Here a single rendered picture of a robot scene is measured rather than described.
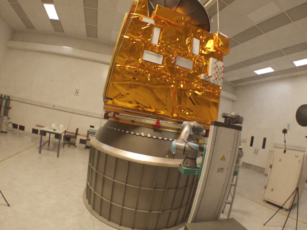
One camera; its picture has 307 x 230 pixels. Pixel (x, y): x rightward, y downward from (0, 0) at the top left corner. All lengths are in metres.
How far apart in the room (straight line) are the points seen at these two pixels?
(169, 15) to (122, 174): 2.63
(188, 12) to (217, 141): 2.76
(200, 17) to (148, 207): 3.61
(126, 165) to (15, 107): 7.66
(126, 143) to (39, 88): 6.84
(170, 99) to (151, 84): 0.37
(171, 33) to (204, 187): 2.30
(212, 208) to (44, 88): 8.06
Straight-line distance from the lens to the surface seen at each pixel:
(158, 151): 2.14
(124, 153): 2.13
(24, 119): 8.69
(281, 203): 4.66
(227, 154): 1.51
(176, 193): 2.39
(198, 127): 1.81
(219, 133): 1.42
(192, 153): 1.46
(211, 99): 2.76
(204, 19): 3.56
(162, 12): 2.86
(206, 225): 1.53
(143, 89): 2.23
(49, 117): 8.09
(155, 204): 2.35
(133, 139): 2.19
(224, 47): 3.24
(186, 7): 3.51
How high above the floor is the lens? 1.66
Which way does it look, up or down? 4 degrees up
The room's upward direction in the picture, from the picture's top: 10 degrees clockwise
